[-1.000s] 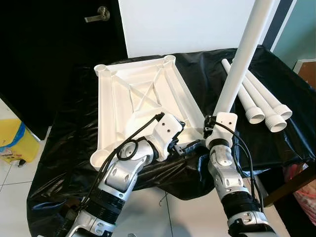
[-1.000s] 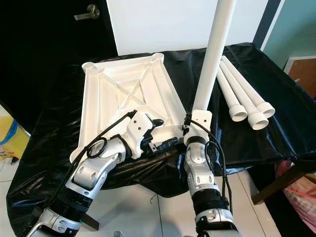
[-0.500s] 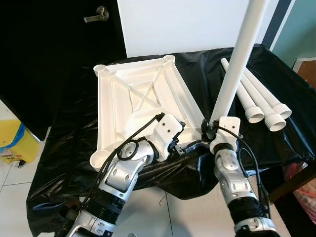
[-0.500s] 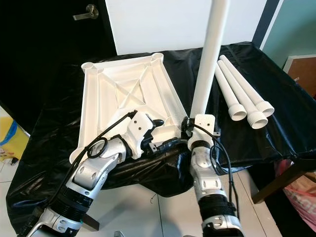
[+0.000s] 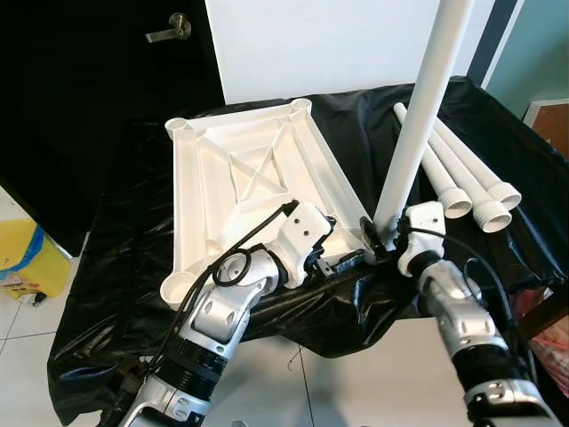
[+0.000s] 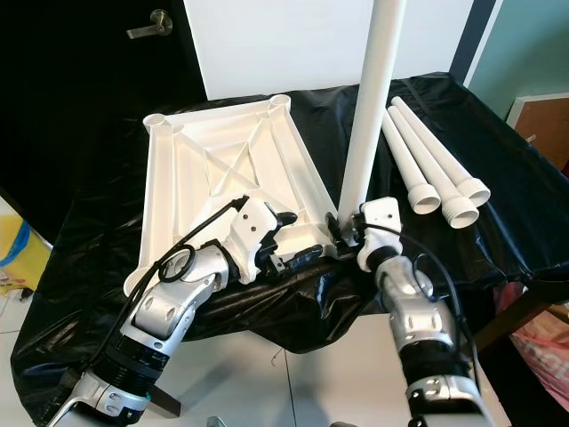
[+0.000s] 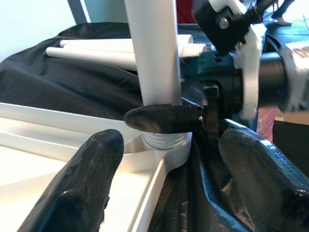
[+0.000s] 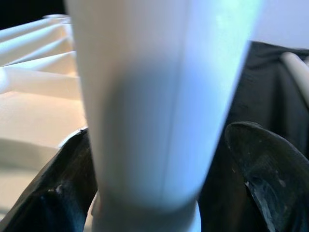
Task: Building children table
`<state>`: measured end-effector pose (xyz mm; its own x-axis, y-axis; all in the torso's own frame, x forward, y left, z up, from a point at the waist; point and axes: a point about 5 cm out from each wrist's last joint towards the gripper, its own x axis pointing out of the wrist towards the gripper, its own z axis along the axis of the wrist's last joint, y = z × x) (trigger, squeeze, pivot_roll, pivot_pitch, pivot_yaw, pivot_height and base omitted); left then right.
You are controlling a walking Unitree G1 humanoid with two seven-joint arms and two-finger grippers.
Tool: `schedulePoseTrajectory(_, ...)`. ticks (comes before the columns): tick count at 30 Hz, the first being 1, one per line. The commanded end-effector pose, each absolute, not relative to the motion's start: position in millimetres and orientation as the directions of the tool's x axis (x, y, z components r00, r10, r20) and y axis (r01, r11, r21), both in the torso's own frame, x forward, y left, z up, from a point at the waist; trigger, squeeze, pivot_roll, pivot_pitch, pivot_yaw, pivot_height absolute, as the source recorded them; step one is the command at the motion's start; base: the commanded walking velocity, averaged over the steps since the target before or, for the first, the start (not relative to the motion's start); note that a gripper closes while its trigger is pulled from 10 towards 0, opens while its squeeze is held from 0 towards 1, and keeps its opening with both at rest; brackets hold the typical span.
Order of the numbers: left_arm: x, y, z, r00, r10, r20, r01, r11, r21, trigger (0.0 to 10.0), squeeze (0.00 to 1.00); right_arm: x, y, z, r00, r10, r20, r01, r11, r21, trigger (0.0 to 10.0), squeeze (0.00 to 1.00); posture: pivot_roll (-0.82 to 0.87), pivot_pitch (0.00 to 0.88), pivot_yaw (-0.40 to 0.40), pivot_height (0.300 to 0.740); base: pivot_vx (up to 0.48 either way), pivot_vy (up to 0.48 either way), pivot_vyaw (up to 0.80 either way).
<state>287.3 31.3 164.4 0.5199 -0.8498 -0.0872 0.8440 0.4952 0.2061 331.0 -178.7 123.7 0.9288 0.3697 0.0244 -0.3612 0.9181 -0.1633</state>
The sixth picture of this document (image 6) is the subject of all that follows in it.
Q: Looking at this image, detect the silver door lever handle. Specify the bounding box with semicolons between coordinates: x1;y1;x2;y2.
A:
127;9;174;40

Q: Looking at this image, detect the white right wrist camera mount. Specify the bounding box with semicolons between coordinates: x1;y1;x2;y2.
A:
356;197;401;272

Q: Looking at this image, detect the brown and white flat board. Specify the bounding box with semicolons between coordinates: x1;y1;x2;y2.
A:
505;93;569;174

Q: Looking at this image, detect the yellow cardboard box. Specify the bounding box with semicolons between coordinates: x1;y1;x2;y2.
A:
0;216;23;294

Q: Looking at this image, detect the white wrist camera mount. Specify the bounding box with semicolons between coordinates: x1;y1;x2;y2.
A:
356;197;401;272
229;197;290;286

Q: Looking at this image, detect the white plastic table top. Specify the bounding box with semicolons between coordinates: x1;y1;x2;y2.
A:
123;93;352;299

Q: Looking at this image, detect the black plastic table cover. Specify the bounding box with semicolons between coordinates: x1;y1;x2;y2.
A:
11;71;569;426

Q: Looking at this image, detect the black door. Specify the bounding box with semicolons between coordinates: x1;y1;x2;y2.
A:
0;0;205;241

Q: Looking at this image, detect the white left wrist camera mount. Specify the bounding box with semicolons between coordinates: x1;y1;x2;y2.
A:
229;197;290;286

